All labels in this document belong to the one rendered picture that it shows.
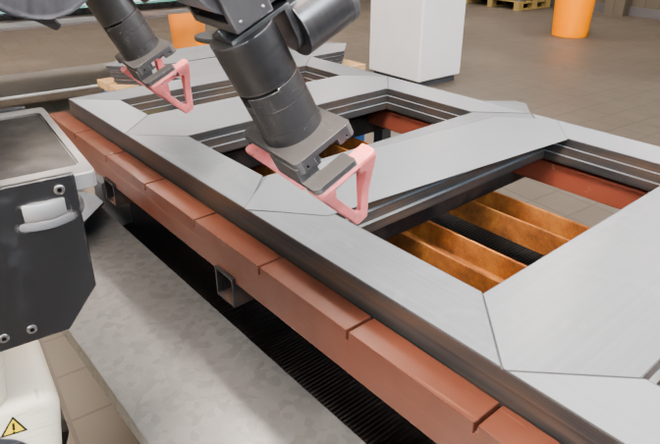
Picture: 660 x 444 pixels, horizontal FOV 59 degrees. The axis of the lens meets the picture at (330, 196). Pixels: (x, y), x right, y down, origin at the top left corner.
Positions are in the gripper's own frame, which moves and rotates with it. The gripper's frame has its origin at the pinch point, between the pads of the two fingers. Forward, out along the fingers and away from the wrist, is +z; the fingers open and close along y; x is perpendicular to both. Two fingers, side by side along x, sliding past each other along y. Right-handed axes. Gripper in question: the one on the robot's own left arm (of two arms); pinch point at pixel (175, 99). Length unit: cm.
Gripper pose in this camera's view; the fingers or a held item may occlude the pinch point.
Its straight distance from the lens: 96.5
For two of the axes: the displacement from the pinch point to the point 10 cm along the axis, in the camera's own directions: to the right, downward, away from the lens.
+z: 3.7, 7.0, 6.1
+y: -5.6, -3.5, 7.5
